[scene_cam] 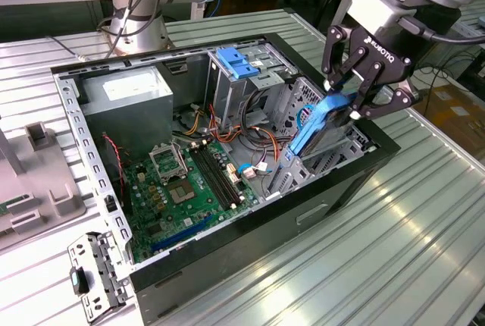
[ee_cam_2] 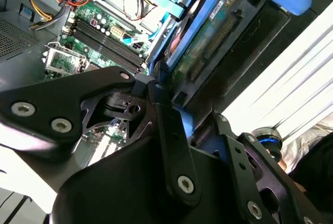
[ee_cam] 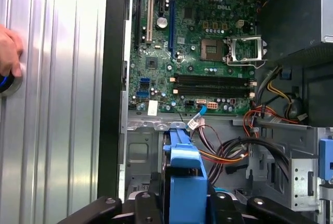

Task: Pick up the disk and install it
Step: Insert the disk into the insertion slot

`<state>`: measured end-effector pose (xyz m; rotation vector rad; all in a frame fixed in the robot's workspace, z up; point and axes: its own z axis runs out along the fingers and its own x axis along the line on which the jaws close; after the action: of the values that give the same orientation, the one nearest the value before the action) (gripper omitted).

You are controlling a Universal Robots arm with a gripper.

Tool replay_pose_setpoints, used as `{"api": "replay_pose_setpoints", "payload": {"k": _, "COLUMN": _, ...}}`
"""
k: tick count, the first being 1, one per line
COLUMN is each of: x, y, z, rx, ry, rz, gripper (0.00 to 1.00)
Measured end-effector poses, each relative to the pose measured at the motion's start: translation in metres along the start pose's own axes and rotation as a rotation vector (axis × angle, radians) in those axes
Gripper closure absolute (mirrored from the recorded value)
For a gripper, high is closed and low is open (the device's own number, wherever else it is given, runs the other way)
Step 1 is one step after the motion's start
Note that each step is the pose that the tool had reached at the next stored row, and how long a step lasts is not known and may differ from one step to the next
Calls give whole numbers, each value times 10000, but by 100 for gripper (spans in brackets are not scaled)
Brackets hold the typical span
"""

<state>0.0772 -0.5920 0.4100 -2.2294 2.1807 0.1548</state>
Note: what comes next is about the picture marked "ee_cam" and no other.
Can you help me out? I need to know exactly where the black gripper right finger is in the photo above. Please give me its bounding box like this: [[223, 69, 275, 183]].
[[209, 191, 312, 224]]

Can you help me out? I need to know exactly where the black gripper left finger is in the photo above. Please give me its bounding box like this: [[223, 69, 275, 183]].
[[57, 192, 161, 224]]

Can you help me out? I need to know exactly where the hard disk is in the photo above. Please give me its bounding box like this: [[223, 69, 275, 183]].
[[162, 129, 209, 224]]

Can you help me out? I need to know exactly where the grey metal disk bay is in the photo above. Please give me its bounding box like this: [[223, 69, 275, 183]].
[[126, 116, 244, 201]]

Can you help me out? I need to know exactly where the bare person hand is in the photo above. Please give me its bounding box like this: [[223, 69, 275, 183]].
[[0, 24, 24, 78]]

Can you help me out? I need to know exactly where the grey metal drive cage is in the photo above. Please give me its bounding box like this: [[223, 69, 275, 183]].
[[246, 123, 333, 224]]

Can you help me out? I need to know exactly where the white barcode tag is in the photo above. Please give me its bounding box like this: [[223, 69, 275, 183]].
[[146, 101, 159, 117]]

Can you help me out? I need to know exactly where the black RAM slot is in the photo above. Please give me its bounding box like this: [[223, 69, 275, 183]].
[[173, 74, 257, 81], [173, 91, 257, 98], [173, 85, 257, 93], [173, 80, 257, 86]]

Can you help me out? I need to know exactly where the blue plastic drive latch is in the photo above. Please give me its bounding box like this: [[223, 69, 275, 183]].
[[318, 137, 333, 181]]

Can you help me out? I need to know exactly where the black PC case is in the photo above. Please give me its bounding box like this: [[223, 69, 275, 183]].
[[97, 0, 333, 224]]

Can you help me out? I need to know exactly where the CPU socket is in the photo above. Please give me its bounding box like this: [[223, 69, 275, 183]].
[[199, 38, 224, 62]]

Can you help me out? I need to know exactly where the metal socket cover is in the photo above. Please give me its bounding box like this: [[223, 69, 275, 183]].
[[225, 35, 268, 65]]

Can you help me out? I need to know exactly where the blue expansion slot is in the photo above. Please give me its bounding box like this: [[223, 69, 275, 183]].
[[168, 0, 176, 56]]

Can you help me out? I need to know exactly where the long black expansion slot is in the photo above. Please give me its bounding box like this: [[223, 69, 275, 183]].
[[134, 0, 143, 50]]

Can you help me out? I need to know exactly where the silver coin battery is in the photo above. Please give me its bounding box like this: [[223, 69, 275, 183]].
[[155, 16, 168, 30]]

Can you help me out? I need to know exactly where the white expansion slot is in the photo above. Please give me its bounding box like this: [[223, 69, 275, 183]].
[[146, 0, 155, 44]]

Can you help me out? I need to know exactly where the short black expansion slot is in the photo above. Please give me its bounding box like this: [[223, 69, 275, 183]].
[[157, 0, 167, 17]]

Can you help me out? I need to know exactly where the green motherboard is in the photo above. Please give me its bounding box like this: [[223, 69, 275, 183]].
[[129, 0, 258, 114]]

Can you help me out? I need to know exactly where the grey power supply unit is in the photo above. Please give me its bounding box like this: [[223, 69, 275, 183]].
[[256, 0, 333, 67]]

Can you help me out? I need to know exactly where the orange wire bundle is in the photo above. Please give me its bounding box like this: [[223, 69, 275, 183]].
[[197, 105, 300, 166]]

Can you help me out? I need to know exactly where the black cable bundle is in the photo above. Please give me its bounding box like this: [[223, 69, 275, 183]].
[[208, 136, 290, 184]]

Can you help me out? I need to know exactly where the short blue data wire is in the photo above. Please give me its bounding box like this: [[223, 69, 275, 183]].
[[186, 105, 208, 131]]

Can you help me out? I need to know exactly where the yellow black power wire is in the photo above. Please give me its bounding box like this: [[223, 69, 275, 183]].
[[253, 65, 309, 125]]

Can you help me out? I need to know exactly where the wire locking lever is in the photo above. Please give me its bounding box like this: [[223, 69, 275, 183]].
[[225, 56, 267, 69]]

